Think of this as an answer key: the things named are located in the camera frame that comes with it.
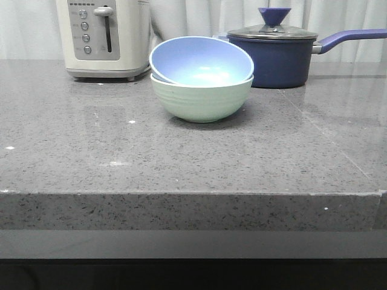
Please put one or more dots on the green bowl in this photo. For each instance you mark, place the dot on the green bowl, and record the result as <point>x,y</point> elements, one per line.
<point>201,104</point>

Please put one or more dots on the blue bowl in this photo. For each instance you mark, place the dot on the blue bowl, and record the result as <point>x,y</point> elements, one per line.
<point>200,61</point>

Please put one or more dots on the dark blue saucepan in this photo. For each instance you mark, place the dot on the dark blue saucepan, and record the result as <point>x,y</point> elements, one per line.
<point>285,63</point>

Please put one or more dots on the white toaster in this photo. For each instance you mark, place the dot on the white toaster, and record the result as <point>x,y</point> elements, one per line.
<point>105,38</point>

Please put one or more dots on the glass pot lid blue knob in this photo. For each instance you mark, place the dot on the glass pot lid blue knob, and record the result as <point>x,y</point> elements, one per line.
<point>273,29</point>

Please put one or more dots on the white curtain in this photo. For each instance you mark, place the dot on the white curtain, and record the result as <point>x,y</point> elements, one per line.
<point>30,29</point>

